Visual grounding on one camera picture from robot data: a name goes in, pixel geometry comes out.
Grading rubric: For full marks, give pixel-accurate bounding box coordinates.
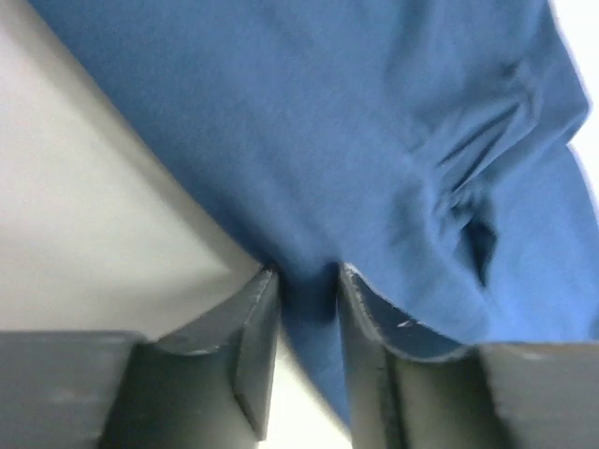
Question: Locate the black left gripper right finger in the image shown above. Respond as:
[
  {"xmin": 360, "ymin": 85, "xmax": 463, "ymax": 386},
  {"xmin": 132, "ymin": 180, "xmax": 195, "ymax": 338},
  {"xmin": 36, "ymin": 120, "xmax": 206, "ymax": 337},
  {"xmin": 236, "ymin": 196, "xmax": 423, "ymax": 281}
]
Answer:
[{"xmin": 338, "ymin": 265, "xmax": 598, "ymax": 449}]

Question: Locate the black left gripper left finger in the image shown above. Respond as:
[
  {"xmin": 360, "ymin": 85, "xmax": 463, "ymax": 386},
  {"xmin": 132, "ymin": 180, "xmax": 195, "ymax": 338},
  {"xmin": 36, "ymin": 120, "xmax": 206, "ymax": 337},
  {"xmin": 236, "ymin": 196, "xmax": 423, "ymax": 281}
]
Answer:
[{"xmin": 1, "ymin": 268, "xmax": 280, "ymax": 449}]

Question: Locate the navy blue t shirt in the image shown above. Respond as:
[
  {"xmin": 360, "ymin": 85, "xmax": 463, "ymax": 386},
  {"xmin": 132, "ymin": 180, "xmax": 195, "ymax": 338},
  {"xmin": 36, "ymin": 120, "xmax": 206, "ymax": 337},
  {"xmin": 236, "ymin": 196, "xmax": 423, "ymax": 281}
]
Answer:
[{"xmin": 33, "ymin": 1, "xmax": 598, "ymax": 419}]

